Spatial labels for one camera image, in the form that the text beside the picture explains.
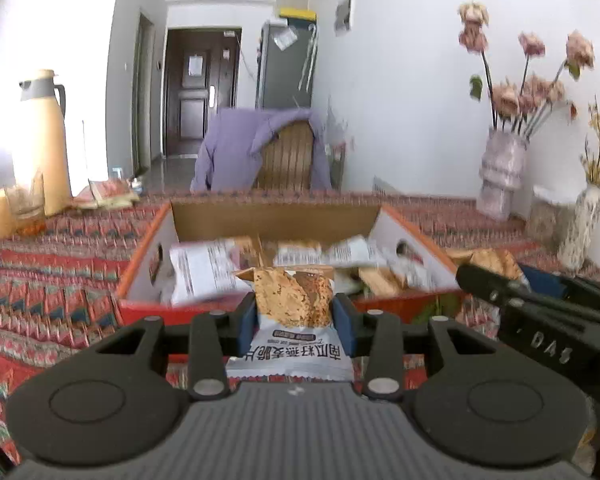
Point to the floral patterned vase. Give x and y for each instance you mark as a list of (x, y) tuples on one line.
[(577, 235)]

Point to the dark brown door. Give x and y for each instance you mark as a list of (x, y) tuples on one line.
[(180, 110)]

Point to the wooden chair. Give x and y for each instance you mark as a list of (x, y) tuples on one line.
[(285, 160)]

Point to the glass cup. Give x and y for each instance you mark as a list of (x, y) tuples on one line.
[(25, 210)]

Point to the paper sheet on refrigerator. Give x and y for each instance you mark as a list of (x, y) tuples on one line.
[(285, 38)]

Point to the white paper notice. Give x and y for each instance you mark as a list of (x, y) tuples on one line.
[(195, 65)]

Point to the purple jacket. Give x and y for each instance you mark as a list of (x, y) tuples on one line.
[(230, 145)]

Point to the grey refrigerator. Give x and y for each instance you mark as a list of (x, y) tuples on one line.
[(280, 80)]

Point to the red cardboard box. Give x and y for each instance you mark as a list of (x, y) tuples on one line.
[(155, 312)]

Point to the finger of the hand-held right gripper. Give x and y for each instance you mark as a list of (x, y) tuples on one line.
[(485, 285), (545, 281)]

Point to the red white packet stack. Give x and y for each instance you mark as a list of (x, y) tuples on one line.
[(105, 194)]

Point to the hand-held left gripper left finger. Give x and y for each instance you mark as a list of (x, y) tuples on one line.
[(248, 325)]

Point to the yellow box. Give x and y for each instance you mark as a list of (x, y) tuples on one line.
[(297, 12)]

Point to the yellow thermos jug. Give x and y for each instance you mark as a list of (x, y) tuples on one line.
[(40, 160)]

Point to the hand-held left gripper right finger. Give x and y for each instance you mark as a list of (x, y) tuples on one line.
[(344, 325)]

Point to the pink ceramic vase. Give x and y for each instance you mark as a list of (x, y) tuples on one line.
[(500, 175)]

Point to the pile of white snack packets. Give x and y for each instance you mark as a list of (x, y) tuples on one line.
[(200, 270)]

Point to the white umbrella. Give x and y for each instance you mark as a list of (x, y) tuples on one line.
[(307, 65)]

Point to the dried pink rose bouquet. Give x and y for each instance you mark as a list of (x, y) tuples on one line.
[(505, 97)]

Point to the grey interior door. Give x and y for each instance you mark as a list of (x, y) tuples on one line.
[(146, 100)]

